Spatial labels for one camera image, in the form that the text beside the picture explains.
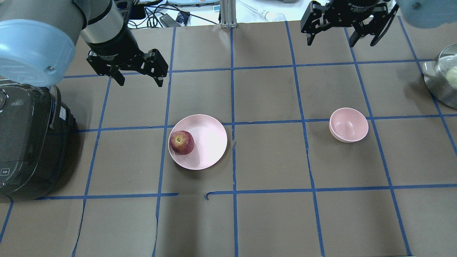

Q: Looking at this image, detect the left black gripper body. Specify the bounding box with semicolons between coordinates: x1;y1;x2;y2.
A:
86;48;152;77

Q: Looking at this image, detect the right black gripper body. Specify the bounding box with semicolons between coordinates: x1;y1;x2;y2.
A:
321;0;379;27

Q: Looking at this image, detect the red apple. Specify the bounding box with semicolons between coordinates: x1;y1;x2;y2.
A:
169;130;195;155

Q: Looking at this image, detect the pink bowl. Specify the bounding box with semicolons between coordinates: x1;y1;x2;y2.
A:
329;107;369;143

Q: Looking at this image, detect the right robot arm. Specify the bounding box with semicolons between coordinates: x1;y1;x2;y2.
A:
300;0;457;47

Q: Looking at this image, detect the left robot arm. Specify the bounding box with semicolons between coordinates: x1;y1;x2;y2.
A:
0;0;169;87

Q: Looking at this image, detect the pink plate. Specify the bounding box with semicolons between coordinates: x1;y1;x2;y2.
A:
168;114;227;170

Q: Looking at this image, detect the steel pot with glass lid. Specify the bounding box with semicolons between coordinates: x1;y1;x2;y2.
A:
422;44;457;109

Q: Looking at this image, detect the white bun in pot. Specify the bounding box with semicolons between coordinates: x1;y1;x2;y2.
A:
445;66;457;89

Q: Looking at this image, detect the dark grey rice cooker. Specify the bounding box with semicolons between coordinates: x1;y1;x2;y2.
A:
0;79;76;203

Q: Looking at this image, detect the aluminium frame post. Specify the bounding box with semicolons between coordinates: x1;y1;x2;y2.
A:
219;0;238;28

